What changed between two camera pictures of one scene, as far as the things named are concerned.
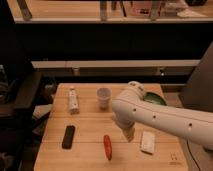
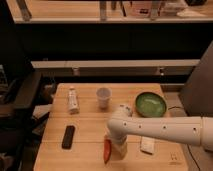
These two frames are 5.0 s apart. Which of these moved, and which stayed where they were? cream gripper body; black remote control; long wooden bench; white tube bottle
Moved: cream gripper body
Stayed: white tube bottle; black remote control; long wooden bench
